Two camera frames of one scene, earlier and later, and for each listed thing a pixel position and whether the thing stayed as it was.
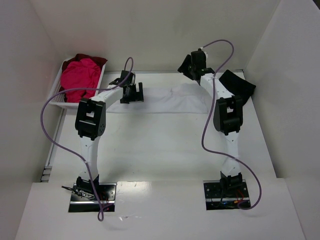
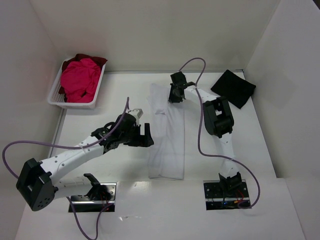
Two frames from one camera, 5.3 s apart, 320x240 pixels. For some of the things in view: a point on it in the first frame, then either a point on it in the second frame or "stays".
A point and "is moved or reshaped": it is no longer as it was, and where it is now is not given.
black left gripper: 132,94 -> 139,135
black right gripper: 188,69 -> 177,87
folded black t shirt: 238,86 stays
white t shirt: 181,98 is moved or reshaped
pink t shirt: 83,73 stays
